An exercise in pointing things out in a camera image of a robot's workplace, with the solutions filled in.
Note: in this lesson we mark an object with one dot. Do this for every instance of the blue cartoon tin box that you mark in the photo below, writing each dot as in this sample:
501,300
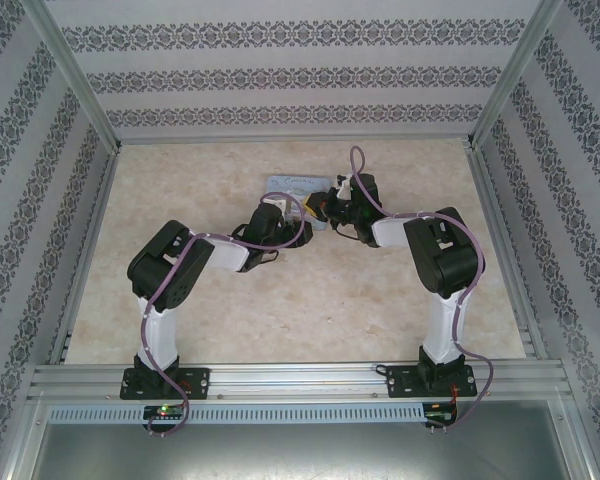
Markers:
292,183

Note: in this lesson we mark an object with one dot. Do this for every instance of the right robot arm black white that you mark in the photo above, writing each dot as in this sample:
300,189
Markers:
445,260

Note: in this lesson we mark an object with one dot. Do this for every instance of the aluminium frame post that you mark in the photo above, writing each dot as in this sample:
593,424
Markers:
77,80
515,75

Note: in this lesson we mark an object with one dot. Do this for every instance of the small circuit board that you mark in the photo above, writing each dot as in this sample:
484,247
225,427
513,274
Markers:
165,412
441,414

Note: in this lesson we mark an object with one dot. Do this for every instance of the aluminium mounting rail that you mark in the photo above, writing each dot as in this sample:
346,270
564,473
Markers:
290,382

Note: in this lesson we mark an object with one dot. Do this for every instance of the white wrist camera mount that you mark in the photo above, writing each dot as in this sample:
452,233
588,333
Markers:
278,201
345,184

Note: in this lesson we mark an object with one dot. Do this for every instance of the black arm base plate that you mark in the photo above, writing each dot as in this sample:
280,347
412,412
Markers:
402,382
200,382

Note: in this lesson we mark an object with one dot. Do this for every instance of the aluminium side rail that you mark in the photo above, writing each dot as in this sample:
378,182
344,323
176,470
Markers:
87,250
500,235

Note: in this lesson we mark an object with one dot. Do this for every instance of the grey metal sheet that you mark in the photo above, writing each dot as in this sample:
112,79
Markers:
290,450

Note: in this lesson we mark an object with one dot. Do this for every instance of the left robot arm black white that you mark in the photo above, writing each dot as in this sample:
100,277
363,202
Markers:
160,280

